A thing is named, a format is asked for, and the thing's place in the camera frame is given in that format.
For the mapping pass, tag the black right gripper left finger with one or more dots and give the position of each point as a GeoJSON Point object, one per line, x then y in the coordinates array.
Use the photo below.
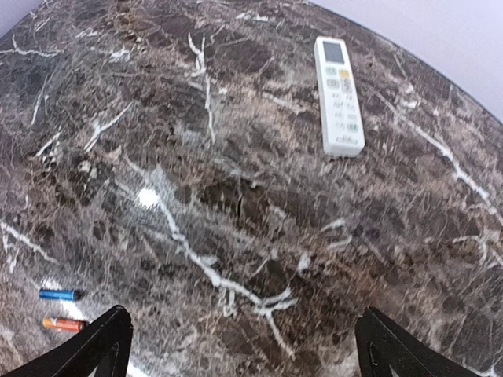
{"type": "Point", "coordinates": [102, 348]}

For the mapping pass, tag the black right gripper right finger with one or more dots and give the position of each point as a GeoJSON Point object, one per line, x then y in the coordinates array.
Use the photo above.
{"type": "Point", "coordinates": [386, 349]}

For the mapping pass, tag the orange AA battery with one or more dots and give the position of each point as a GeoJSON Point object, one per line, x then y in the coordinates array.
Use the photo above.
{"type": "Point", "coordinates": [64, 324]}

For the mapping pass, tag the blue AA battery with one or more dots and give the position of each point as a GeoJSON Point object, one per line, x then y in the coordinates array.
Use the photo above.
{"type": "Point", "coordinates": [60, 295]}

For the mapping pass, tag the white remote control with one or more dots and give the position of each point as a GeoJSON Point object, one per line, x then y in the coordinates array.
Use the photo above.
{"type": "Point", "coordinates": [341, 119]}

